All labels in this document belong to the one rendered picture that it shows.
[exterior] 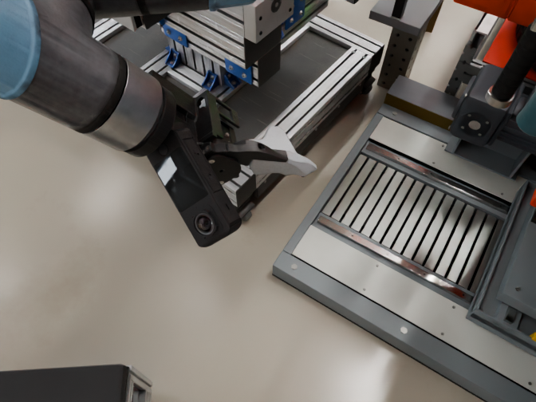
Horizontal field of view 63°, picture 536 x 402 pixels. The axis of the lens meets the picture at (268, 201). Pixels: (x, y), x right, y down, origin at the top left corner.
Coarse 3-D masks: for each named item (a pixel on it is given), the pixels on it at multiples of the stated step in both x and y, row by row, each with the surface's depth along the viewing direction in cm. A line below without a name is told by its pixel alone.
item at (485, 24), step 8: (488, 16) 147; (480, 24) 145; (488, 24) 145; (472, 32) 145; (480, 32) 143; (488, 32) 143; (472, 40) 149; (480, 40) 149; (464, 48) 149; (472, 48) 148; (464, 56) 151; (472, 56) 150
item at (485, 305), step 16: (528, 192) 139; (512, 208) 138; (528, 208) 136; (512, 224) 133; (512, 240) 130; (496, 256) 126; (496, 272) 125; (480, 288) 124; (496, 288) 122; (480, 304) 120; (496, 304) 120; (480, 320) 120; (496, 320) 116; (512, 320) 114; (528, 320) 118; (512, 336) 117; (528, 336) 113; (528, 352) 118
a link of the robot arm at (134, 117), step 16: (128, 64) 37; (128, 80) 36; (144, 80) 38; (128, 96) 36; (144, 96) 37; (160, 96) 39; (112, 112) 36; (128, 112) 36; (144, 112) 37; (160, 112) 39; (96, 128) 41; (112, 128) 36; (128, 128) 37; (144, 128) 38; (112, 144) 39; (128, 144) 39
